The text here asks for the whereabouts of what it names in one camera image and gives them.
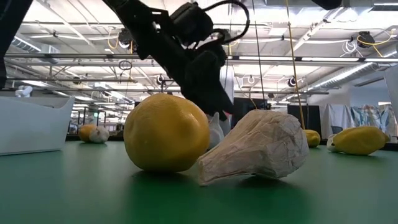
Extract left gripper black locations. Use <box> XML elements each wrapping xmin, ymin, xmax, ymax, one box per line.
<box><xmin>138</xmin><ymin>21</ymin><xmax>236</xmax><ymax>122</ymax></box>

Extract white garlic bulb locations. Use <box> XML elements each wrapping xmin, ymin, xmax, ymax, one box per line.
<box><xmin>326</xmin><ymin>133</ymin><xmax>338</xmax><ymax>153</ymax></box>
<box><xmin>207</xmin><ymin>111</ymin><xmax>233</xmax><ymax>151</ymax></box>
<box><xmin>197</xmin><ymin>108</ymin><xmax>310</xmax><ymax>187</ymax></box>
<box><xmin>89</xmin><ymin>125</ymin><xmax>110</xmax><ymax>144</ymax></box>

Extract yellow lemon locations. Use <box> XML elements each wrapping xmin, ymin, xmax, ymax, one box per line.
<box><xmin>123</xmin><ymin>93</ymin><xmax>211</xmax><ymax>173</ymax></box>
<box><xmin>303</xmin><ymin>129</ymin><xmax>322</xmax><ymax>149</ymax></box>
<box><xmin>331</xmin><ymin>125</ymin><xmax>391</xmax><ymax>156</ymax></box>

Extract white building column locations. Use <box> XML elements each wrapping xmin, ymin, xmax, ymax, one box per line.
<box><xmin>219</xmin><ymin>65</ymin><xmax>234</xmax><ymax>103</ymax></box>

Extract white hanging cloth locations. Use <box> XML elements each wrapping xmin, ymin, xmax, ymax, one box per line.
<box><xmin>322</xmin><ymin>104</ymin><xmax>354</xmax><ymax>139</ymax></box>

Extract small orange fruit far left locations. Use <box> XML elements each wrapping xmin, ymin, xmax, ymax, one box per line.
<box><xmin>78</xmin><ymin>124</ymin><xmax>98</xmax><ymax>144</ymax></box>

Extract patterned hanging cloth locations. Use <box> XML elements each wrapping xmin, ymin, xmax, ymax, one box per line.
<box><xmin>351</xmin><ymin>104</ymin><xmax>398</xmax><ymax>138</ymax></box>

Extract white plastic basket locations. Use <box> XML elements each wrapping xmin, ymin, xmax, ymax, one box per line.
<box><xmin>0</xmin><ymin>95</ymin><xmax>76</xmax><ymax>156</ymax></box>

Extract thin black hanging cable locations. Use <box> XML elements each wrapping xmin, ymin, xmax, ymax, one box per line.
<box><xmin>251</xmin><ymin>0</ymin><xmax>267</xmax><ymax>108</ymax></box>

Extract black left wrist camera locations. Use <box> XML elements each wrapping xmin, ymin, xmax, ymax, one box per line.
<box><xmin>170</xmin><ymin>2</ymin><xmax>215</xmax><ymax>47</ymax></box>

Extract yellow hanging rope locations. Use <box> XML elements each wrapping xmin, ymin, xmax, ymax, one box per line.
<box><xmin>285</xmin><ymin>0</ymin><xmax>306</xmax><ymax>130</ymax></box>

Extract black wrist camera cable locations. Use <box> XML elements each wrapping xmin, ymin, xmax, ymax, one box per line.
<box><xmin>198</xmin><ymin>0</ymin><xmax>251</xmax><ymax>46</ymax></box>

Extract black reel yellow cord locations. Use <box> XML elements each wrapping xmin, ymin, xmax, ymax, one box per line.
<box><xmin>356</xmin><ymin>30</ymin><xmax>392</xmax><ymax>58</ymax></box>
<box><xmin>107</xmin><ymin>27</ymin><xmax>135</xmax><ymax>50</ymax></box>

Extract silver ventilation duct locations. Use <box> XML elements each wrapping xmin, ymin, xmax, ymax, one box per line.
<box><xmin>306</xmin><ymin>61</ymin><xmax>398</xmax><ymax>93</ymax></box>
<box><xmin>11</xmin><ymin>35</ymin><xmax>43</xmax><ymax>54</ymax></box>

